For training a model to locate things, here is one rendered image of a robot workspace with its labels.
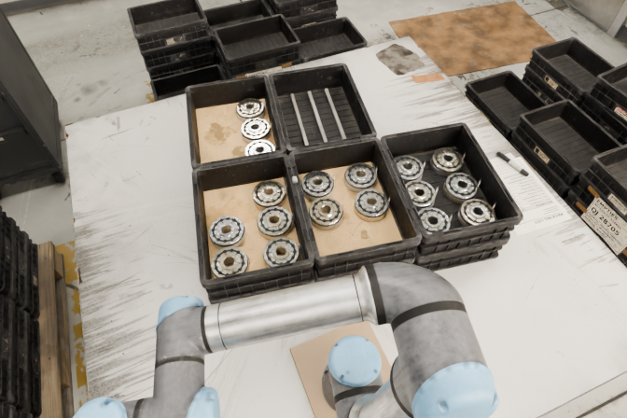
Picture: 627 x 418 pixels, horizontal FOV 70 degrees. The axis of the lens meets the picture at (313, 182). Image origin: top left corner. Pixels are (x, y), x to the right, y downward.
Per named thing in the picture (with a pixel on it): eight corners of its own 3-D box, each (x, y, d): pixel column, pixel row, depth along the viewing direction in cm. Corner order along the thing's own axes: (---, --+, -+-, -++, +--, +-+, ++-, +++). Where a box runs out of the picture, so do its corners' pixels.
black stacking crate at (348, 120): (374, 160, 155) (377, 137, 146) (289, 175, 151) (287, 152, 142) (343, 87, 179) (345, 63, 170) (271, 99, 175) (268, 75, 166)
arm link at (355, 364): (370, 344, 114) (375, 326, 104) (383, 402, 106) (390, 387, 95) (324, 353, 113) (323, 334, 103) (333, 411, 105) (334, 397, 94)
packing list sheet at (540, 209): (576, 216, 153) (577, 215, 153) (520, 239, 148) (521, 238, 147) (514, 150, 172) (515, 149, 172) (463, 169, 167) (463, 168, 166)
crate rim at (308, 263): (315, 267, 119) (315, 262, 117) (202, 290, 115) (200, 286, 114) (287, 157, 144) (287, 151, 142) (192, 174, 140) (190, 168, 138)
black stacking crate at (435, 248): (510, 241, 135) (524, 219, 126) (417, 260, 131) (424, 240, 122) (456, 146, 159) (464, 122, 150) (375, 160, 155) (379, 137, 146)
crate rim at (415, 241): (423, 244, 123) (424, 240, 121) (315, 267, 119) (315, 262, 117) (378, 141, 148) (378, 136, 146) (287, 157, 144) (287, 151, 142)
